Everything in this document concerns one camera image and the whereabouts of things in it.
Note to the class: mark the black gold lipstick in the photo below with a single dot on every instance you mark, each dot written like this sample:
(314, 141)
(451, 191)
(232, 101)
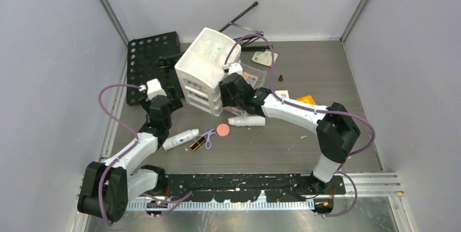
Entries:
(197, 144)

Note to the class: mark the yellow red toy block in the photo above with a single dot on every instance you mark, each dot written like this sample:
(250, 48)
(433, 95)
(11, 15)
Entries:
(307, 99)

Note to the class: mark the pink round compact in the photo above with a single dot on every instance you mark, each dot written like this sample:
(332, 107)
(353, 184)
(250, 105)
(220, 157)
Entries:
(223, 130)

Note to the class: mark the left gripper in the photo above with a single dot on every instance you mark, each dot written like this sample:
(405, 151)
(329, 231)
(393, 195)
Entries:
(174, 104)

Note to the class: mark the white sachet packet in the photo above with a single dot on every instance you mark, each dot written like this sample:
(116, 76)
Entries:
(263, 58)

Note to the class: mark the large white spray bottle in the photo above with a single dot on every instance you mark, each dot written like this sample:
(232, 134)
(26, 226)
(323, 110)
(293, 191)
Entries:
(179, 139)

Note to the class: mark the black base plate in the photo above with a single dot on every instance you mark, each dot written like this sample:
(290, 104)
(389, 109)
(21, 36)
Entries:
(241, 188)

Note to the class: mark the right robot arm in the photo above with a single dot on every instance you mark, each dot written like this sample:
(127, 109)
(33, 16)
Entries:
(335, 129)

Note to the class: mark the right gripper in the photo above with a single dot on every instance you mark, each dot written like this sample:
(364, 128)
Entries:
(226, 101)

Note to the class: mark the small white bottle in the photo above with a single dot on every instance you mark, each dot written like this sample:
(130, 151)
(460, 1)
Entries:
(249, 121)

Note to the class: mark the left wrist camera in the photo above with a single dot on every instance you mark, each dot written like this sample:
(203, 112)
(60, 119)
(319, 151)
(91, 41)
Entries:
(152, 88)

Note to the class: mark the black music stand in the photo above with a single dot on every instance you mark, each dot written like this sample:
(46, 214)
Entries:
(155, 57)

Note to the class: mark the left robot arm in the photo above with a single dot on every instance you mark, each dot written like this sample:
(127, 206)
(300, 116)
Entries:
(109, 186)

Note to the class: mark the purple eyelash curler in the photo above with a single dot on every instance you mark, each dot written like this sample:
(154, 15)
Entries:
(207, 135)

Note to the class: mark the white barcode packet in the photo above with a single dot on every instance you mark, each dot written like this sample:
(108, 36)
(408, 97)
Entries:
(283, 93)

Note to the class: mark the colorful eyeshadow palette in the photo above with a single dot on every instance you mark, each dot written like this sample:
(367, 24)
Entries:
(251, 79)

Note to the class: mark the white plastic drawer organizer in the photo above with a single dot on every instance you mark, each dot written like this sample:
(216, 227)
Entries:
(199, 71)

